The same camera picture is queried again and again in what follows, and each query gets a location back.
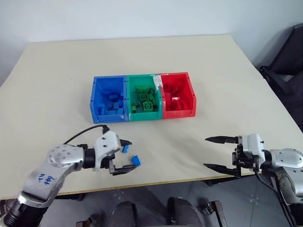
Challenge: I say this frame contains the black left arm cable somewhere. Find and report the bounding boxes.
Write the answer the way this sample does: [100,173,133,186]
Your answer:
[63,124,110,145]

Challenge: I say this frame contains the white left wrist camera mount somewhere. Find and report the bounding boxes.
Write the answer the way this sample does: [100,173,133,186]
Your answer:
[93,131,122,171]

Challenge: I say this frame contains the blue plastic bin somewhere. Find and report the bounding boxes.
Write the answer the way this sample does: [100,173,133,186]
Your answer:
[89,75,130,124]

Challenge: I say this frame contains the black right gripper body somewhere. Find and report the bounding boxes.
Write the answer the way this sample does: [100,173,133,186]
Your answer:
[232,136,260,178]

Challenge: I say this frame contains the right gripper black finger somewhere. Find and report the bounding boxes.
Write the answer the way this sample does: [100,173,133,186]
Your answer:
[203,162,238,177]
[205,135,239,145]

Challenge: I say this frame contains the white tape strip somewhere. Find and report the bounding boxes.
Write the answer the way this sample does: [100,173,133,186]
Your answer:
[151,73,162,93]

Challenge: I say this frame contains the red plastic bin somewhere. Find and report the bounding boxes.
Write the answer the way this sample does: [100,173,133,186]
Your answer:
[157,71,198,119]

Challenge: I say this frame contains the green arch block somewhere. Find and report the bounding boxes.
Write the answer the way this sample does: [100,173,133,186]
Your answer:
[135,85,154,94]

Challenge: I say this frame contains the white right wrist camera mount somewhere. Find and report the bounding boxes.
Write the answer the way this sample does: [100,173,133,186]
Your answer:
[241,133,266,164]

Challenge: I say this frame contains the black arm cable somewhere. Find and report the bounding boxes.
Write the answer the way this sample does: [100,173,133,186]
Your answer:
[254,172,298,227]
[63,124,110,145]

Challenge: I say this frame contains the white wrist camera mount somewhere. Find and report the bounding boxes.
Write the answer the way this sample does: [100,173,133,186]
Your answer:
[93,131,122,171]
[241,133,266,164]

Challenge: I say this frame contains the dark rounded shape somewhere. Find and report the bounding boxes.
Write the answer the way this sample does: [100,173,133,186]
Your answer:
[167,197,202,227]
[109,201,138,227]

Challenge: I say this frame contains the green plastic bin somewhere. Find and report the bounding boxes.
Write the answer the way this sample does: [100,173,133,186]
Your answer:
[125,73,164,122]

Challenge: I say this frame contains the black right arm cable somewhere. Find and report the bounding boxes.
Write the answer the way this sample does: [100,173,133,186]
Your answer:
[254,172,298,227]

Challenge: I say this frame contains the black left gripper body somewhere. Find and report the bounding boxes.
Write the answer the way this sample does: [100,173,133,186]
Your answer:
[100,152,117,175]

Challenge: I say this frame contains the dark metal table foot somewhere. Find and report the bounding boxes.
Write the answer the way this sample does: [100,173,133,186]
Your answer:
[199,200,228,227]
[75,212,103,227]

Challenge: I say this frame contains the black chair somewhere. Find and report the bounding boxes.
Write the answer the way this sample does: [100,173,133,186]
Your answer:
[258,23,303,96]

